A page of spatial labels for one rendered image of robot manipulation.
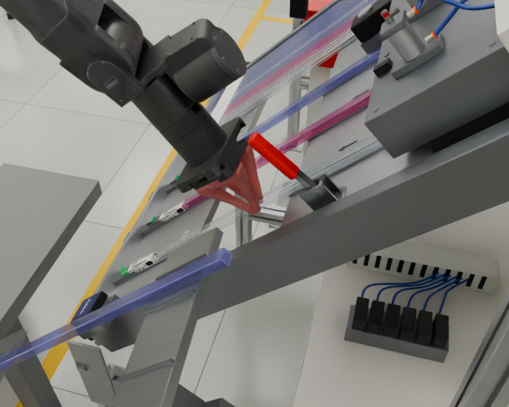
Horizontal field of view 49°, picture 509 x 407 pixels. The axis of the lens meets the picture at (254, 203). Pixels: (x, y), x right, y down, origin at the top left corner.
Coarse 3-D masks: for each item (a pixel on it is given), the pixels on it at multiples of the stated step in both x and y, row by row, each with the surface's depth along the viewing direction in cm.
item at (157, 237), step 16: (256, 112) 100; (176, 192) 101; (192, 192) 94; (160, 208) 101; (192, 208) 88; (208, 208) 83; (160, 224) 93; (176, 224) 88; (192, 224) 83; (144, 240) 95; (160, 240) 89; (144, 256) 89; (144, 272) 84; (160, 272) 79; (128, 288) 84
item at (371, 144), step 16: (368, 144) 59; (336, 160) 61; (352, 160) 61; (272, 192) 67; (288, 192) 66; (208, 224) 75; (224, 224) 73; (176, 240) 80; (160, 256) 81; (128, 272) 86
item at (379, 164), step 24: (360, 48) 84; (336, 72) 85; (360, 72) 77; (336, 96) 78; (360, 120) 67; (504, 120) 47; (312, 144) 72; (336, 144) 67; (360, 168) 59; (384, 168) 55; (288, 216) 63
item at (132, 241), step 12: (216, 96) 126; (180, 156) 110; (168, 168) 108; (180, 168) 109; (168, 180) 105; (156, 192) 102; (156, 204) 101; (144, 216) 98; (144, 228) 97; (132, 240) 94; (120, 252) 92; (132, 252) 93; (120, 264) 91; (108, 276) 88; (120, 276) 90; (96, 288) 87; (108, 288) 87
